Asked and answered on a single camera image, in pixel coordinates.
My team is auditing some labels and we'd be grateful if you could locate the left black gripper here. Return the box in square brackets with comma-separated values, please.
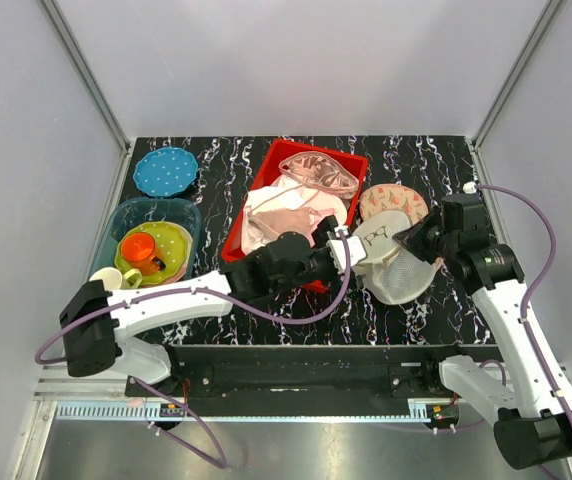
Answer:
[273, 218, 364, 298]

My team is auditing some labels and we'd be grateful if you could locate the white mesh laundry bag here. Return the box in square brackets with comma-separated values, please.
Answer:
[353, 210, 443, 305]

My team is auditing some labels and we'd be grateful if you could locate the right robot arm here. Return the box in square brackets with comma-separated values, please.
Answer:
[395, 194, 572, 470]

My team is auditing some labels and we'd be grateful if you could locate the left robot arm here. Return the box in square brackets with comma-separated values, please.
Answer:
[60, 217, 366, 396]

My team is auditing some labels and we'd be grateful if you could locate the beige bra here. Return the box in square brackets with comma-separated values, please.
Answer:
[242, 208, 314, 245]

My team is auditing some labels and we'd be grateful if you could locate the light pink bra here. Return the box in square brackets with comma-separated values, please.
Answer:
[282, 187, 347, 236]

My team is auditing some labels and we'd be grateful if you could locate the floral pink oven mitt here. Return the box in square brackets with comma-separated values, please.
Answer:
[358, 184, 429, 224]

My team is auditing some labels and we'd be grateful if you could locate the pink plate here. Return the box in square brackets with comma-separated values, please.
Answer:
[177, 226, 193, 281]

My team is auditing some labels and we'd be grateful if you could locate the white cloth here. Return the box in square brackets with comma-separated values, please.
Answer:
[241, 187, 308, 254]

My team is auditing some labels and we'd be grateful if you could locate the orange plastic cup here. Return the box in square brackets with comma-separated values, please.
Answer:
[119, 232, 166, 275]

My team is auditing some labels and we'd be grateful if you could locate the blue polka dot plate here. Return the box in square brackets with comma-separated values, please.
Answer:
[132, 147, 199, 198]

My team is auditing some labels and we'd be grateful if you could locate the cream cup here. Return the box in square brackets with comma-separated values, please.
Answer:
[89, 267, 143, 291]

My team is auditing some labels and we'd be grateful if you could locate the clear blue plastic container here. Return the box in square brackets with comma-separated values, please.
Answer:
[92, 197, 202, 305]

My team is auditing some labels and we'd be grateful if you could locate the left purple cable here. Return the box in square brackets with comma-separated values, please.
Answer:
[34, 234, 352, 470]

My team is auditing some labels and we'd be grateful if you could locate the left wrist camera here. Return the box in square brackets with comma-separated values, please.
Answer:
[327, 236, 367, 274]

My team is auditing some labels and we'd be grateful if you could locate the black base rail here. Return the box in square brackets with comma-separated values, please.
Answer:
[113, 343, 497, 419]

